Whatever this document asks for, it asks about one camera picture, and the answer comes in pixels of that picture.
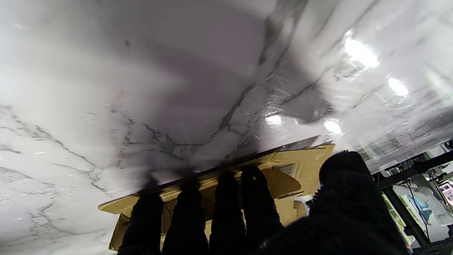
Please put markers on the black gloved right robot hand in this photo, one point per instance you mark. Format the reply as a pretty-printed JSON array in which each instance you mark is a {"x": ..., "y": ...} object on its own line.
[{"x": 339, "y": 219}]

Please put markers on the black metal frame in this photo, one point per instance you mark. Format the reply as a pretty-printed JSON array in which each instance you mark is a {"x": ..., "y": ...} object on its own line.
[{"x": 400, "y": 205}]

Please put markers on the brown cardboard box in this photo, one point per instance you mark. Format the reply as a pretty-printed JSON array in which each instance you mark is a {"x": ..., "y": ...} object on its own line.
[{"x": 297, "y": 166}]

